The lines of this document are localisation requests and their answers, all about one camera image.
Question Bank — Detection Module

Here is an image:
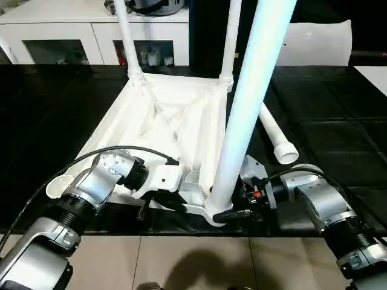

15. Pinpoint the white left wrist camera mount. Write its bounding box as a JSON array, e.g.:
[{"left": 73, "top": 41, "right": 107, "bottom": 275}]
[{"left": 131, "top": 164, "right": 183, "bottom": 199}]

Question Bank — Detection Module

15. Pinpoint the white plastic seat panel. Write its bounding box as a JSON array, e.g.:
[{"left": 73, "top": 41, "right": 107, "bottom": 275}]
[{"left": 276, "top": 20, "right": 353, "bottom": 66}]

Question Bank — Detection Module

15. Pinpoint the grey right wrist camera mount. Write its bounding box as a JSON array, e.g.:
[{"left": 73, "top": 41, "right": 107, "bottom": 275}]
[{"left": 240, "top": 154, "right": 278, "bottom": 211}]

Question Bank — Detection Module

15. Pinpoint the white plastic table top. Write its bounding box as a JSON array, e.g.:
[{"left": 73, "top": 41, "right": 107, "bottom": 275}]
[{"left": 45, "top": 72, "right": 235, "bottom": 227}]

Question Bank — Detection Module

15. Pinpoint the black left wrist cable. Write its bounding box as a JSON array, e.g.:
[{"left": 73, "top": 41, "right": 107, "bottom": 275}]
[{"left": 0, "top": 146, "right": 181, "bottom": 251}]

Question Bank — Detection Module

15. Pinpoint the black cabinet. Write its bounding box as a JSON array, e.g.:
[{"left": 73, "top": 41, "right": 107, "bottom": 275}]
[{"left": 189, "top": 0, "right": 249, "bottom": 67}]

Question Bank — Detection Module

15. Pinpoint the white slanted post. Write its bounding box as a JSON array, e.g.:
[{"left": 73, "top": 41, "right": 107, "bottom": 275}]
[{"left": 0, "top": 37, "right": 19, "bottom": 64}]

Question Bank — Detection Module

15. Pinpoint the black rod with red mark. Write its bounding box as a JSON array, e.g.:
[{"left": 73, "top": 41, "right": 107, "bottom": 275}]
[{"left": 350, "top": 51, "right": 387, "bottom": 58}]

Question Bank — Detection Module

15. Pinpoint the white cabinet with glass doors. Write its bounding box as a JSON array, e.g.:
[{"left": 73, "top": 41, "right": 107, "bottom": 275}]
[{"left": 0, "top": 0, "right": 190, "bottom": 66}]

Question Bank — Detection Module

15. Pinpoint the black table mat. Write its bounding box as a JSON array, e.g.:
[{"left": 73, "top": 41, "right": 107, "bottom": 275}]
[{"left": 0, "top": 63, "right": 387, "bottom": 239}]

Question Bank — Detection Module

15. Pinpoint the white plastic table leg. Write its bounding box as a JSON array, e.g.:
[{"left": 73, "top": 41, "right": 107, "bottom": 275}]
[
  {"left": 259, "top": 102, "right": 299, "bottom": 166},
  {"left": 205, "top": 0, "right": 299, "bottom": 215},
  {"left": 219, "top": 0, "right": 242, "bottom": 85},
  {"left": 114, "top": 0, "right": 148, "bottom": 87}
]

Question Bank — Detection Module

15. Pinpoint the white flat board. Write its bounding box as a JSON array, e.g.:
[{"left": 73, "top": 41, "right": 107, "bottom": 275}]
[{"left": 353, "top": 65, "right": 387, "bottom": 91}]

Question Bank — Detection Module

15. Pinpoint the dark helmet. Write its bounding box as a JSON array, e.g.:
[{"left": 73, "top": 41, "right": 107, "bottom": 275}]
[{"left": 125, "top": 0, "right": 187, "bottom": 16}]

